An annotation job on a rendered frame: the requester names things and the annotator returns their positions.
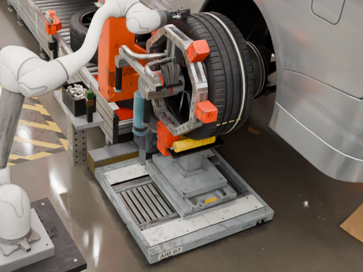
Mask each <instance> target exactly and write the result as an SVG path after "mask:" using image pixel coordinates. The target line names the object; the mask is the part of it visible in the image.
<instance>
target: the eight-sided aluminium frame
mask: <svg viewBox="0 0 363 272"><path fill-rule="evenodd" d="M167 38H169V39H170V40H171V41H172V42H173V43H175V44H176V45H177V46H178V47H179V48H180V49H181V51H182V53H183V56H184V60H185V63H186V67H187V70H188V73H189V76H190V80H191V83H192V99H191V107H190V116H189V121H187V122H186V123H184V124H182V125H181V124H180V122H179V121H178V120H177V119H176V118H175V117H174V116H173V115H172V114H171V113H170V112H169V111H168V110H167V108H166V106H165V102H164V98H159V99H158V102H159V105H158V102H157V99H152V106H153V111H154V113H155V115H156V117H157V118H159V120H160V121H161V122H162V123H163V124H164V125H165V127H166V128H167V129H168V130H169V131H170V132H171V134H173V135H174V137H175V136H178V135H182V134H186V133H187V132H189V131H191V130H193V129H195V128H198V127H200V126H202V125H203V123H202V122H201V121H200V120H199V119H198V118H197V117H196V116H195V115H194V112H195V107H196V103H199V102H202V101H206V96H207V92H208V85H207V80H206V78H205V75H204V71H203V68H202V65H201V62H195V63H190V61H189V59H188V56H187V54H186V49H187V48H188V46H189V45H190V44H191V43H192V41H193V40H192V39H190V38H189V37H188V36H187V35H185V34H184V33H182V32H181V31H180V30H179V29H178V28H176V26H174V25H173V24H170V25H166V26H164V27H163V28H160V29H158V30H157V31H156V33H155V34H154V35H153V36H152V37H151V38H150V39H148V40H147V42H146V54H152V53H159V46H160V44H162V43H163V42H164V41H165V40H166V39H167ZM152 51H153V52H152ZM154 60H158V58H155V59H146V60H145V64H147V63H149V62H151V61H154ZM150 70H151V71H152V72H153V71H158V65H156V66H153V67H152V68H150Z"/></svg>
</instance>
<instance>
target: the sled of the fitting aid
mask: <svg viewBox="0 0 363 272"><path fill-rule="evenodd" d="M145 170H146V171H147V172H148V174H149V175H150V177H151V178H152V179H153V181H154V182H155V183H156V185H157V186H158V187H159V189H160V190H161V191H162V192H163V194H164V195H165V196H166V198H167V199H168V200H169V202H170V203H171V205H172V206H173V207H174V208H175V210H176V211H177V212H178V214H179V215H180V216H181V218H182V219H183V220H186V219H189V218H192V217H195V216H197V215H200V214H204V213H207V212H210V211H212V210H215V209H218V208H221V207H225V206H228V205H231V204H233V203H235V202H236V197H237V193H236V192H235V191H234V190H233V189H232V187H231V186H230V185H229V184H228V183H227V185H226V186H224V187H220V188H217V189H214V190H212V191H208V192H205V193H202V194H198V195H195V196H192V197H189V198H186V199H183V198H182V197H181V196H180V194H179V193H178V192H177V191H176V189H175V188H174V187H173V186H172V184H171V183H170V182H169V181H168V179H167V178H166V176H165V175H164V174H163V173H162V172H161V170H160V169H159V168H158V166H157V165H156V164H155V163H154V162H153V160H152V158H151V159H147V160H145Z"/></svg>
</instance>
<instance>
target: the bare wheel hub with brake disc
mask: <svg viewBox="0 0 363 272"><path fill-rule="evenodd" d="M245 42H246V44H247V47H248V50H249V52H250V55H251V59H252V60H251V61H252V64H253V65H252V66H253V69H254V71H253V72H254V97H256V96H257V95H258V94H259V93H260V92H261V91H262V89H263V87H264V82H265V66H264V61H263V58H262V56H261V54H260V52H259V50H258V49H257V48H256V47H255V46H254V45H253V44H252V43H250V42H248V41H245Z"/></svg>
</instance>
